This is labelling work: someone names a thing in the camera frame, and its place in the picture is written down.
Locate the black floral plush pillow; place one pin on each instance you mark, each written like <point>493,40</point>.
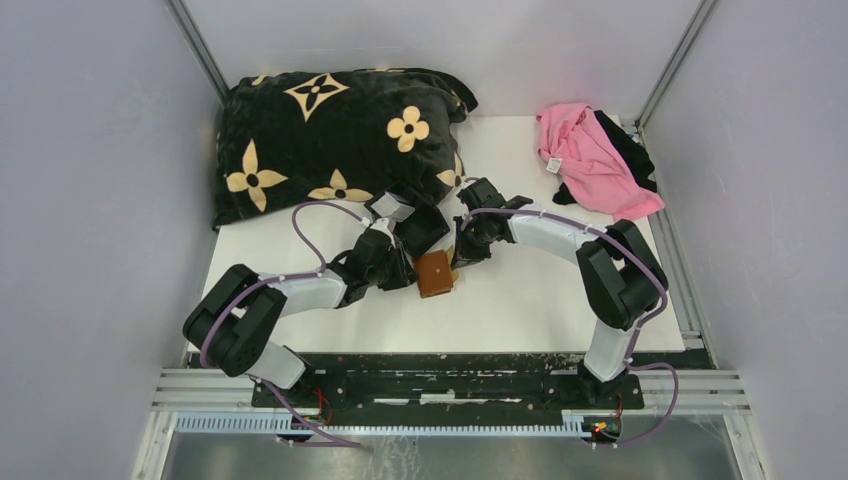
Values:
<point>300,136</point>

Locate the brown leather card holder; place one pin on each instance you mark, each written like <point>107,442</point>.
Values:
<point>436,275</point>

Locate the pink cloth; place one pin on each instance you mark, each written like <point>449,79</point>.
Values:
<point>551,133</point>

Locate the white card stack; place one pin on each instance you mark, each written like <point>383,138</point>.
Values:
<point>390,206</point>

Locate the white slotted cable duct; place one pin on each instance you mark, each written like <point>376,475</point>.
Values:
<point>284,424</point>

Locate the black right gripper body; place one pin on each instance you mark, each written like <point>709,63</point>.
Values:
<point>472,243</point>

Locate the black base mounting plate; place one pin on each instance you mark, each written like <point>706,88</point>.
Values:
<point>451,390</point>

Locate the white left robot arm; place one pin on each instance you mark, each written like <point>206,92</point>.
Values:
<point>232,324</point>

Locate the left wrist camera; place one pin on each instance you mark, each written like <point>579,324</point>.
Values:
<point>381,225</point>

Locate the black cloth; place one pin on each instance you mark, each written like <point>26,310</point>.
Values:
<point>629,149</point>

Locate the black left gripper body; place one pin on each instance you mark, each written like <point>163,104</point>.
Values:
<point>393,272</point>

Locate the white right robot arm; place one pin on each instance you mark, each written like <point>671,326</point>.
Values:
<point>624,283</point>

